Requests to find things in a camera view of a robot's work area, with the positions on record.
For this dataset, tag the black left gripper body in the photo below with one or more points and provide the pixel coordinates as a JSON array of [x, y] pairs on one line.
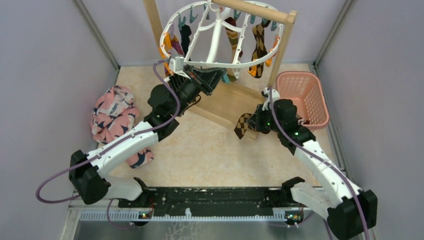
[[193, 78]]

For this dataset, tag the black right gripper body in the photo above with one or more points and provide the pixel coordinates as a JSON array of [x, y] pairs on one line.
[[265, 120]]

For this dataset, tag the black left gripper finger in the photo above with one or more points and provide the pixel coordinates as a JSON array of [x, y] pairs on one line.
[[214, 72], [207, 85]]

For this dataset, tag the brown argyle sock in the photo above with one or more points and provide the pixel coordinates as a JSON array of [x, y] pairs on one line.
[[242, 125], [260, 50]]

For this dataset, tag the white plastic sock hanger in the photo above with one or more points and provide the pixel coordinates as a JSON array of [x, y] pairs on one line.
[[213, 17]]

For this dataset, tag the maroon purple striped sock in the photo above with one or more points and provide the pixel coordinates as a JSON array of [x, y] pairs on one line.
[[175, 44]]

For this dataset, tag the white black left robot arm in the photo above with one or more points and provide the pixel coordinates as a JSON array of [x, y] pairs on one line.
[[90, 172]]

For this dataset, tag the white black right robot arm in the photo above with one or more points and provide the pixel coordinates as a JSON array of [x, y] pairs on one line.
[[348, 210]]

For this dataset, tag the wooden hanger stand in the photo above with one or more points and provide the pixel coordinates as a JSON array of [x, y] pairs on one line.
[[228, 101]]

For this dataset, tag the black white striped sock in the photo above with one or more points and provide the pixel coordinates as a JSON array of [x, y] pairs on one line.
[[185, 33]]

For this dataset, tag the pink laundry basket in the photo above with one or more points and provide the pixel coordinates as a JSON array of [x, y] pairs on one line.
[[305, 90]]

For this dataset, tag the pink navy patterned cloth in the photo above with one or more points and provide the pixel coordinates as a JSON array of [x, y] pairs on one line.
[[114, 114]]

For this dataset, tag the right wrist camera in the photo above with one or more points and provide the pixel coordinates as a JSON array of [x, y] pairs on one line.
[[266, 92]]

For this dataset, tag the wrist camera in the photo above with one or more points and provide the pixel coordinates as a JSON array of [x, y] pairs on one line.
[[176, 65], [266, 92]]

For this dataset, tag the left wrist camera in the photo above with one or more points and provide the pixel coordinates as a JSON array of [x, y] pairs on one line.
[[176, 65]]

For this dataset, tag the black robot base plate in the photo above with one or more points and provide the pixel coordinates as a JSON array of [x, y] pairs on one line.
[[214, 202]]

